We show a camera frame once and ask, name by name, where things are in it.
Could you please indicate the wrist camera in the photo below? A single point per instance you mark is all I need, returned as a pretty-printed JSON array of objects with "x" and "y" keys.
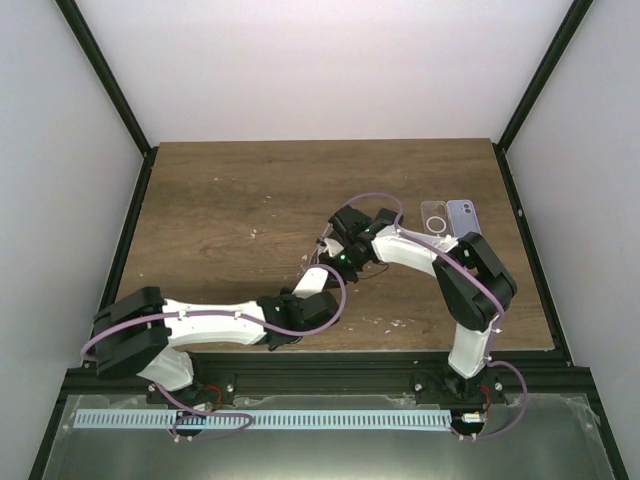
[
  {"x": 329, "y": 247},
  {"x": 313, "y": 280}
]

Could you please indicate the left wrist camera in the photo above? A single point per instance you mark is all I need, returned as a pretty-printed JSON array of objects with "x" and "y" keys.
[{"x": 313, "y": 280}]

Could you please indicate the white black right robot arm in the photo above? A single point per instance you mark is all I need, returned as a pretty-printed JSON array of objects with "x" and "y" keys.
[{"x": 476, "y": 287}]

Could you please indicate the clear phone case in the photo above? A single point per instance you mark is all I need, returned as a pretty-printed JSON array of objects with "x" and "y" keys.
[{"x": 435, "y": 218}]

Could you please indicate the lilac phone case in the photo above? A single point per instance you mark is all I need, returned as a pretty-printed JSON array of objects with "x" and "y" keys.
[{"x": 463, "y": 217}]

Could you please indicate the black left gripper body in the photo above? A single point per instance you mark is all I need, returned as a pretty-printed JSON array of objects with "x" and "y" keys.
[{"x": 283, "y": 296}]

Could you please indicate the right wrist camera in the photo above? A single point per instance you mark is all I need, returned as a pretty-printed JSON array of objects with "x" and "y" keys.
[{"x": 329, "y": 247}]

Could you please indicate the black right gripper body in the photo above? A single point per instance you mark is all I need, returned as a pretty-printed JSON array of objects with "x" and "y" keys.
[{"x": 348, "y": 265}]

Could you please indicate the light blue slotted cable duct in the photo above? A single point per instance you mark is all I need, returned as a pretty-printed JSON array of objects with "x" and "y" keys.
[{"x": 404, "y": 420}]

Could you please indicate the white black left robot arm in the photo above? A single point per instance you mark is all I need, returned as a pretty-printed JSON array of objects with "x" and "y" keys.
[{"x": 144, "y": 334}]

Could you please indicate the black right frame post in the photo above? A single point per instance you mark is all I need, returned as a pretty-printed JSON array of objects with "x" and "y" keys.
[{"x": 559, "y": 43}]

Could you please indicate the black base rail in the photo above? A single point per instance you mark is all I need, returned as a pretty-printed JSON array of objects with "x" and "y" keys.
[
  {"x": 81, "y": 380},
  {"x": 530, "y": 240}
]

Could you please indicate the black frame post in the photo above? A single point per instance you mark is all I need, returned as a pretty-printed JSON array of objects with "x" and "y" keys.
[
  {"x": 81, "y": 30},
  {"x": 559, "y": 43}
]

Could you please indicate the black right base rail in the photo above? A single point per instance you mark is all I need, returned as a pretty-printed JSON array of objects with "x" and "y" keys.
[{"x": 530, "y": 240}]

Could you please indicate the black left frame post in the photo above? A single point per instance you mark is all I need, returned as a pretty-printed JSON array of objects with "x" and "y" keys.
[{"x": 81, "y": 30}]

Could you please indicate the black front mounting rail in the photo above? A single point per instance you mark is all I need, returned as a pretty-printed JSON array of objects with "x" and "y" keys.
[{"x": 419, "y": 374}]

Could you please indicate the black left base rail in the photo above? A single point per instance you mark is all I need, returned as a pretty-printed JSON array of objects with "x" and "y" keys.
[{"x": 81, "y": 380}]

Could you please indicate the grey metal front plate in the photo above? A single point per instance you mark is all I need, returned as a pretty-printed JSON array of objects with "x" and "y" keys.
[{"x": 547, "y": 436}]

